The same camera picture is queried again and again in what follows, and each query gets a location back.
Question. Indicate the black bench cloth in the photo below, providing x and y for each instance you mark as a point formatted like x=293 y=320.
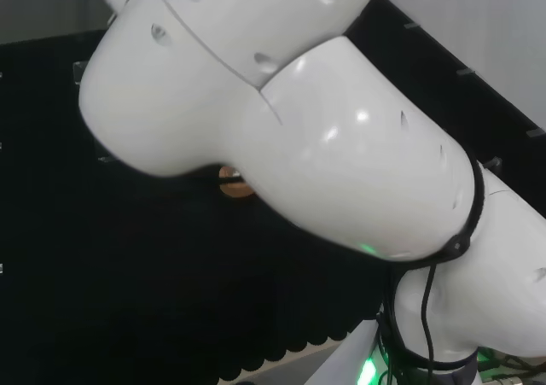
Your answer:
x=128 y=252

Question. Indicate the clear funnel stand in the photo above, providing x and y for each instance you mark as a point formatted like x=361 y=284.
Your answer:
x=78 y=74

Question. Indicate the pale board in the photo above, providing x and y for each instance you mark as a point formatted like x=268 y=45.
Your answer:
x=290 y=361

